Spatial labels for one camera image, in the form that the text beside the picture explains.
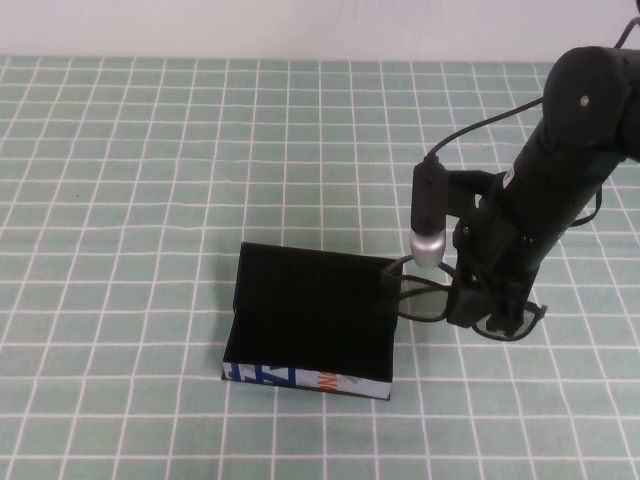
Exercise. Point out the green white grid tablecloth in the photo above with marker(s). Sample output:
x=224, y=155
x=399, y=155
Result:
x=150, y=200

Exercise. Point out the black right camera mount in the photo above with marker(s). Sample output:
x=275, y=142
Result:
x=467, y=192

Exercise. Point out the black printed glasses case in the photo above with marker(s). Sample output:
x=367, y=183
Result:
x=310, y=320

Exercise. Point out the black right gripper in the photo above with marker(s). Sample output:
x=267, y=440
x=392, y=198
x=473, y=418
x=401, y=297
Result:
x=530, y=225

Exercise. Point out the black frame glasses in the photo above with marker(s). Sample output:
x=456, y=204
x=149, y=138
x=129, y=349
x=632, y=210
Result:
x=391, y=282

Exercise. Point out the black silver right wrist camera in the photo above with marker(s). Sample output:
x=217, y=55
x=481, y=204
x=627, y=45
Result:
x=427, y=200

